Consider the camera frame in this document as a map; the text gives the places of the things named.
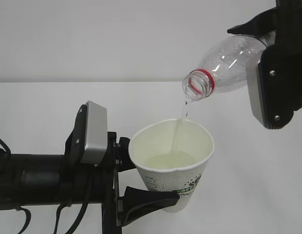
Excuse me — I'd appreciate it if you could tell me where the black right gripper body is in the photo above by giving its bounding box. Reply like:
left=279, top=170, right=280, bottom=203
left=272, top=0, right=302, bottom=59

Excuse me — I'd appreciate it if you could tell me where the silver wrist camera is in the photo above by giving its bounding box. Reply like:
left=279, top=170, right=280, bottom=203
left=246, top=50, right=270, bottom=129
left=81, top=101, right=108, bottom=165

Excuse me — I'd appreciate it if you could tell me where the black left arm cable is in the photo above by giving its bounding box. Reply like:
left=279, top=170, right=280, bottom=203
left=12, top=206, right=31, bottom=234

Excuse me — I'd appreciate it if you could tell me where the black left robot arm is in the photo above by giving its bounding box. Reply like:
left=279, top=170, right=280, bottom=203
left=0, top=132, right=180, bottom=234

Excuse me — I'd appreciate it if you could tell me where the white paper coffee cup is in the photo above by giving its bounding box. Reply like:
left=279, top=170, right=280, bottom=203
left=128, top=118, right=215, bottom=213

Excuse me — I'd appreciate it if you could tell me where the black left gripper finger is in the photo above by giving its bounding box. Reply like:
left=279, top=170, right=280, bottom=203
left=117, top=137, right=136, bottom=172
left=118, top=187, right=180, bottom=227

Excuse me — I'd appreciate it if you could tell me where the clear plastic water bottle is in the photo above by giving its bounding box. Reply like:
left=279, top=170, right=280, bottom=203
left=182, top=35, right=267, bottom=101

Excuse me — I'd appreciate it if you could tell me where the black left camera cable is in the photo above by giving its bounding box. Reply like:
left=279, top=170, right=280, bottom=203
left=52, top=170, right=93, bottom=234

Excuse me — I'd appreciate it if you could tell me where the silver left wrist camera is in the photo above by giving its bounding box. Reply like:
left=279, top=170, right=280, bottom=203
left=81, top=101, right=108, bottom=165

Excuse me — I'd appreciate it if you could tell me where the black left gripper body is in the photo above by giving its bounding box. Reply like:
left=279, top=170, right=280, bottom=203
left=100, top=132, right=122, bottom=234

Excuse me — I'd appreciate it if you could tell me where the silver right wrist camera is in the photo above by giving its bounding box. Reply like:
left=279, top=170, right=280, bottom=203
left=246, top=50, right=270, bottom=129

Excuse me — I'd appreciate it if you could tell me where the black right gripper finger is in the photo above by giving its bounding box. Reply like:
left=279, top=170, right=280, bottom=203
left=227, top=7, right=277, bottom=38

